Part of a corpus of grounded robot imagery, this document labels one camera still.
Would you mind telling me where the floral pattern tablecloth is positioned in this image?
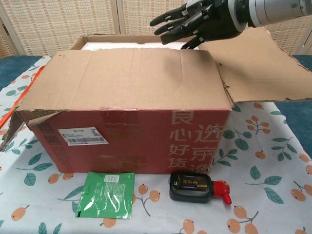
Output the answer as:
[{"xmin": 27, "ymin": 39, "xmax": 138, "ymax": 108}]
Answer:
[{"xmin": 0, "ymin": 55, "xmax": 312, "ymax": 234}]

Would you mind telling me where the white foam packing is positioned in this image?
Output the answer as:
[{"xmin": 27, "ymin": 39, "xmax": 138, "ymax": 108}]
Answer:
[{"xmin": 81, "ymin": 41, "xmax": 200, "ymax": 52}]

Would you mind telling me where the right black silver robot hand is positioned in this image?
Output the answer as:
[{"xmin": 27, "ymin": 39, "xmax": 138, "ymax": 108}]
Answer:
[{"xmin": 150, "ymin": 0, "xmax": 249, "ymax": 49}]

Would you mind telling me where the red cardboard shipping box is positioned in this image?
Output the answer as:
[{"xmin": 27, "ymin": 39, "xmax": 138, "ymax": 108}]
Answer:
[{"xmin": 0, "ymin": 26, "xmax": 312, "ymax": 175}]

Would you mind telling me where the green foil sachet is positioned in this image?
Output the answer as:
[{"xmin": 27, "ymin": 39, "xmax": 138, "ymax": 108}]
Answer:
[{"xmin": 75, "ymin": 171, "xmax": 136, "ymax": 218}]

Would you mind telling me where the woven rattan folding screen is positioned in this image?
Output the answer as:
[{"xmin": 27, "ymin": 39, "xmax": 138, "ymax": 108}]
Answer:
[{"xmin": 0, "ymin": 0, "xmax": 312, "ymax": 59}]

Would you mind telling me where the orange lanyard with badge holder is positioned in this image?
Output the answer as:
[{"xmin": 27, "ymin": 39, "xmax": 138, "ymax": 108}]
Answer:
[{"xmin": 0, "ymin": 67, "xmax": 43, "ymax": 127}]

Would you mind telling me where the black ink bottle red cap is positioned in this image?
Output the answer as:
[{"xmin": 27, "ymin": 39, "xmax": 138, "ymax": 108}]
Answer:
[{"xmin": 169, "ymin": 171, "xmax": 232, "ymax": 205}]

